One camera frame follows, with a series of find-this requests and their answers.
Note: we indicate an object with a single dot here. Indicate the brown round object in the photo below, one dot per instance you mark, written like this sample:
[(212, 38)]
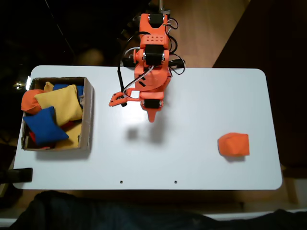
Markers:
[(92, 57)]

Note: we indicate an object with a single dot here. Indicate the metal rolling stand base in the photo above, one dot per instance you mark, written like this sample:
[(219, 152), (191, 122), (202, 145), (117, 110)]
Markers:
[(161, 4)]

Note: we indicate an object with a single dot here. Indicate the person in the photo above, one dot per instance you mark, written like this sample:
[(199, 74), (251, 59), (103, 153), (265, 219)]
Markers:
[(96, 213)]

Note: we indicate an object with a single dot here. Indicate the black table clamp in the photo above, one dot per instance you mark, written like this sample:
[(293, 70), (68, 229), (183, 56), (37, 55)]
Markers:
[(178, 62), (21, 175), (129, 62)]

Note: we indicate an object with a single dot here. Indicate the orange camera mount plate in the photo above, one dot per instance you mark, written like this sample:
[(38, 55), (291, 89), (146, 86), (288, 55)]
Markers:
[(115, 99)]

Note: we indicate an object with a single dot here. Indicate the red bean bag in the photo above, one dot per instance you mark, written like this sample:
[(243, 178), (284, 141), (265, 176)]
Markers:
[(32, 137)]

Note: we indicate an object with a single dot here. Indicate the large yellow bean bag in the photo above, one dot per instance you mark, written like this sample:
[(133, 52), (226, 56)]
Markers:
[(60, 103)]

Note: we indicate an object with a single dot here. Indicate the small yellow bean bag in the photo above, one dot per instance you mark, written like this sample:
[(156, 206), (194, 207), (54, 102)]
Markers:
[(48, 86)]

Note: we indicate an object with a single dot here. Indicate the orange bean bag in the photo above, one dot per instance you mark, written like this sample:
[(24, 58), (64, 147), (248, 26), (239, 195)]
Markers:
[(28, 101), (233, 145)]

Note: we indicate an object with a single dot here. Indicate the cardboard box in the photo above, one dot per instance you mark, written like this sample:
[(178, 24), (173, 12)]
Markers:
[(87, 115)]

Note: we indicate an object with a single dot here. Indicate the large blue bean bag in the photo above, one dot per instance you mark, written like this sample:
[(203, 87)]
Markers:
[(44, 127)]

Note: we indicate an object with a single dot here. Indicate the small shiny metal object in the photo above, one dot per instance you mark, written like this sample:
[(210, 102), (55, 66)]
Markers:
[(18, 85)]

